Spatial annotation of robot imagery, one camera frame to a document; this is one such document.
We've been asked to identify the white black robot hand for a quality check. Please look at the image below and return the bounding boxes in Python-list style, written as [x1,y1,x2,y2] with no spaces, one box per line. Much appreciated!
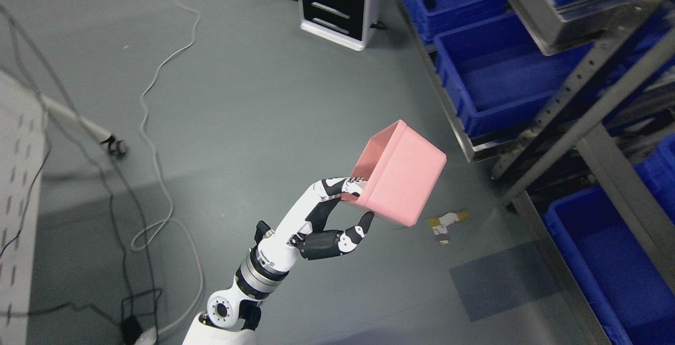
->
[265,177,374,265]

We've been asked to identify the pink plastic storage box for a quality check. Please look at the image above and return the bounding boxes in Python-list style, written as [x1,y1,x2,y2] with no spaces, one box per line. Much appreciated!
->
[343,120,447,227]

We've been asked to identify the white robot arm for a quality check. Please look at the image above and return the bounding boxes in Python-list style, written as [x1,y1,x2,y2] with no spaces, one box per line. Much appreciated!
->
[183,221,289,344]

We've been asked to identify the white black box device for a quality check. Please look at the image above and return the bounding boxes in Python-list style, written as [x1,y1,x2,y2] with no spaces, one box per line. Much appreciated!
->
[298,0,380,51]

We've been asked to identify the blue bin middle shelf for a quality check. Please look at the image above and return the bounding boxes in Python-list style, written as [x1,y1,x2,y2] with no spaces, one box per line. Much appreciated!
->
[433,13,591,138]

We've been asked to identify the steel shelf rack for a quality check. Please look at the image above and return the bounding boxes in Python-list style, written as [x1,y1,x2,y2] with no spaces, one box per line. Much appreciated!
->
[439,0,673,344]

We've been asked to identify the yellow white floor tape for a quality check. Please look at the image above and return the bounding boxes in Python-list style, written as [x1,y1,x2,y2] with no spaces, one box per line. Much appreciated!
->
[427,210,470,246]

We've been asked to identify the white perforated panel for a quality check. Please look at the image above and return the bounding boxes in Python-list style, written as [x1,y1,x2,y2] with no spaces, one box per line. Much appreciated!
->
[1,72,48,344]

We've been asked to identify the blue bin lower right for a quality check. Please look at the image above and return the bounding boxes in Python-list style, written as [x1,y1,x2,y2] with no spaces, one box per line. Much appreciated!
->
[543,186,674,344]

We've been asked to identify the white floor cable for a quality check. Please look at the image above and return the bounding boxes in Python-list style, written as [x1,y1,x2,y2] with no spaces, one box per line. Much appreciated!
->
[130,0,228,345]

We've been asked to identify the black floor cable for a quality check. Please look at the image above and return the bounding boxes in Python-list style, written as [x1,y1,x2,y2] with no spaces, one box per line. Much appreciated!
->
[0,2,164,345]

